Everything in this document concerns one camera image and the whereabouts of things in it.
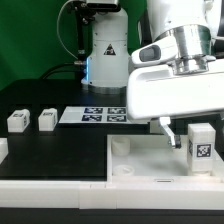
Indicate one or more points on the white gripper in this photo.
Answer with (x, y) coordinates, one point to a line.
(155, 92)

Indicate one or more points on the white square tabletop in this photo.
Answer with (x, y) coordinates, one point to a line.
(149, 158)

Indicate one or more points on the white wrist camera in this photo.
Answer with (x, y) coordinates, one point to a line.
(158, 52)

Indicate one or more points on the white tag sheet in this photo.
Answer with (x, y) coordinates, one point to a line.
(101, 115)

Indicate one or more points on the white front fence wall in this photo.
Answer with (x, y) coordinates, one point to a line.
(157, 195)

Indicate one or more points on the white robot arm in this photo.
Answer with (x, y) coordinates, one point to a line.
(177, 74)

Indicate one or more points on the white left fence block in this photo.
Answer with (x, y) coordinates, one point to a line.
(3, 149)

